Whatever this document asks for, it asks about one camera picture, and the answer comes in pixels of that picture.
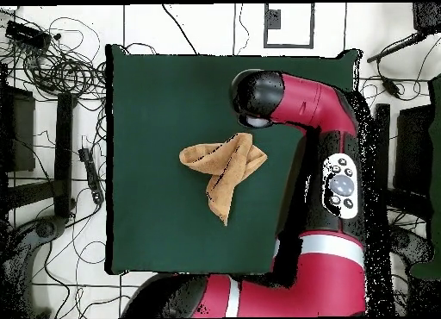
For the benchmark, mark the tan terry towel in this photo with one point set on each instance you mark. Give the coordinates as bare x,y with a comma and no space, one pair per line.
227,167

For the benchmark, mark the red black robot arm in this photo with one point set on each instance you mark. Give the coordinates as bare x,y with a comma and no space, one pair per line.
310,101

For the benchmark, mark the black flat panel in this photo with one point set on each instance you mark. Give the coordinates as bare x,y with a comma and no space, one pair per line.
413,150
20,132

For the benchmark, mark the dark green table cloth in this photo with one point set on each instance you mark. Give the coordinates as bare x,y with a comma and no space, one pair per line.
155,108

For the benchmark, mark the black power strip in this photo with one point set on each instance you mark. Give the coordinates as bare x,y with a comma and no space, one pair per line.
91,174

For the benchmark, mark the black stand bar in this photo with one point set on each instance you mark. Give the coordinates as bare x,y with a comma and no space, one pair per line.
383,143
63,153

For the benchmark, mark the dark stand base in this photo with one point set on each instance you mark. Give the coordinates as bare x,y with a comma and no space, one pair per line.
410,245
44,228

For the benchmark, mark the black power adapter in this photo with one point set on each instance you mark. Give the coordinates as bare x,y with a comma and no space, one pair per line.
392,88

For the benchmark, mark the black tripod pole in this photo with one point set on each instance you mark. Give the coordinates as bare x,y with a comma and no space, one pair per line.
396,48

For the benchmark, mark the black speckled box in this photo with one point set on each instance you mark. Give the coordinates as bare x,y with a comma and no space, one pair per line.
427,17

